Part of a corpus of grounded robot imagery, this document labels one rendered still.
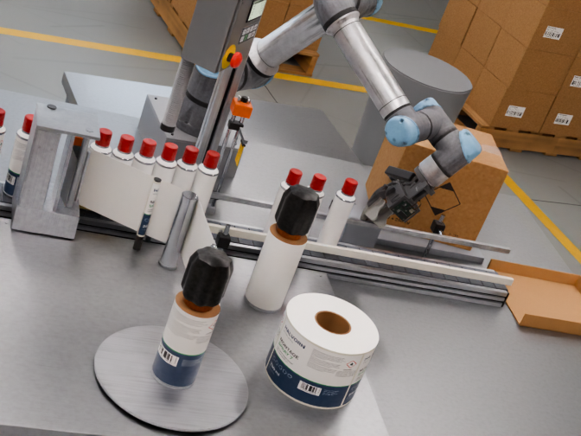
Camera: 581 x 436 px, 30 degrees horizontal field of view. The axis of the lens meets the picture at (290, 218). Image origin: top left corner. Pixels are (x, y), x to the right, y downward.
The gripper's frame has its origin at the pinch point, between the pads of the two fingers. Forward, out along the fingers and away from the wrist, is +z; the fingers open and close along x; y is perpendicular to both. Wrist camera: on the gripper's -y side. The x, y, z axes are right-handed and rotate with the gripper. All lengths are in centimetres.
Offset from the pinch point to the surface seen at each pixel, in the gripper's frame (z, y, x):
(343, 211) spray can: 0.1, 6.9, -11.1
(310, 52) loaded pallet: 39, -332, 134
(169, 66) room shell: 93, -300, 68
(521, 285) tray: -17, -1, 54
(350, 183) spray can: -5.9, 5.4, -15.3
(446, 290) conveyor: -4.4, 11.8, 26.4
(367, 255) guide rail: 3.7, 10.0, 2.2
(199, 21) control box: -7, -1, -71
